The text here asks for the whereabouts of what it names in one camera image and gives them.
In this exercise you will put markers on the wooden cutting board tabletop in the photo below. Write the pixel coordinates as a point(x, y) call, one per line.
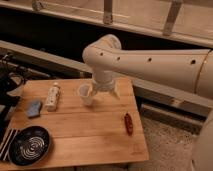
point(85, 135)

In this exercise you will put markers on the white bottle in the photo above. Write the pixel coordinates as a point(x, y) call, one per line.
point(52, 97)

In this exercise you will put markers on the red brown small object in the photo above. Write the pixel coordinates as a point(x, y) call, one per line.
point(128, 124)

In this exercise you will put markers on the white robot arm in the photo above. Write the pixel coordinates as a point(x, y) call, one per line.
point(188, 70)

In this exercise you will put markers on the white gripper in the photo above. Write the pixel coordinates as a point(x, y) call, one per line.
point(103, 87)

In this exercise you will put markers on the black bowl with spiral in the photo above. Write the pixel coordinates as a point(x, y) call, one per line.
point(29, 146)

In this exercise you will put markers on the translucent plastic cup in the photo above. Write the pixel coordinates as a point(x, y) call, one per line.
point(84, 91)

